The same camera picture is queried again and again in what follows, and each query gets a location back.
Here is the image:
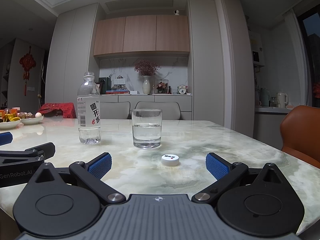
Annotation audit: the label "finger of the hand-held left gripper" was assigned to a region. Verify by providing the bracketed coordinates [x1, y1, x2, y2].
[0, 142, 56, 166]
[0, 131, 13, 146]

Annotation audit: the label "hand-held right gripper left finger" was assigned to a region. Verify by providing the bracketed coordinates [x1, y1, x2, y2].
[30, 152, 127, 206]

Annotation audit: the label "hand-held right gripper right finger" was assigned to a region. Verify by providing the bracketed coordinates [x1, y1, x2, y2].
[191, 152, 287, 207]

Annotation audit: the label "white bottle cap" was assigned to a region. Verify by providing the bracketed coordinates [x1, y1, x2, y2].
[161, 154, 180, 166]

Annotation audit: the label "clear plastic water bottle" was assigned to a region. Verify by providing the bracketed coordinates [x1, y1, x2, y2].
[77, 71, 102, 145]

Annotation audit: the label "clear drinking glass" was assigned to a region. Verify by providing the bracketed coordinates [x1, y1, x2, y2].
[131, 109, 163, 150]

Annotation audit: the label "white plate with yellow fruit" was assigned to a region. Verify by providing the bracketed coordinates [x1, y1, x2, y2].
[0, 112, 22, 130]

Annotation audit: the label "white plate with nuts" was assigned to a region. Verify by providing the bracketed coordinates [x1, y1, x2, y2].
[19, 112, 44, 125]

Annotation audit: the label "red stool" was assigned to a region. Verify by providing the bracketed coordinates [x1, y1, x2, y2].
[38, 102, 77, 119]

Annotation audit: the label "grey dining chair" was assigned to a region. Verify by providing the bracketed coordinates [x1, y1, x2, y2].
[100, 101, 131, 120]
[134, 101, 182, 121]

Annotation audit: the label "grey sideboard cabinet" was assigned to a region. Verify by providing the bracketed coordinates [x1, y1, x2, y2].
[100, 94, 193, 121]

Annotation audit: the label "kitchen counter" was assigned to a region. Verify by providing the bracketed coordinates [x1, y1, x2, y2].
[255, 106, 293, 141]

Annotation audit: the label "dark green speaker box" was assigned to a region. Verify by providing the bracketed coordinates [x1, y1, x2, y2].
[99, 77, 112, 95]

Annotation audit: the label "pale green jug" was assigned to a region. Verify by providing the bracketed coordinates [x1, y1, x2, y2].
[260, 88, 271, 107]

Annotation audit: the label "white ceramic vase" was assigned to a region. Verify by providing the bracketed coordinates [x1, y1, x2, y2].
[142, 75, 151, 95]

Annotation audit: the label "orange leather chair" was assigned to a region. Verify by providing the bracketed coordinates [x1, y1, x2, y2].
[280, 105, 320, 169]

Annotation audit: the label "white mug on counter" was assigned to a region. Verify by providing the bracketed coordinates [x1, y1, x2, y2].
[276, 92, 289, 109]

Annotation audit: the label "glass flower display case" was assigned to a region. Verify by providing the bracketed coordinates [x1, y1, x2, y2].
[155, 79, 169, 95]

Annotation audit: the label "dried red flowers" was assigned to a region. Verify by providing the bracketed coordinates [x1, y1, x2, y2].
[134, 60, 161, 77]

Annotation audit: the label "white water heater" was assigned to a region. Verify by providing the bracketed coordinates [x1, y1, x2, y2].
[250, 31, 266, 67]

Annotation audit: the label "dark window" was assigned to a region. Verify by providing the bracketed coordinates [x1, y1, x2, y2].
[302, 12, 320, 107]

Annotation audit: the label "red knot wall ornament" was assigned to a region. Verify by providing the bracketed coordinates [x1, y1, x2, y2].
[19, 46, 37, 97]

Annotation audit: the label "wooden wall cabinet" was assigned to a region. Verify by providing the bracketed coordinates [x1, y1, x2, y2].
[93, 15, 190, 57]

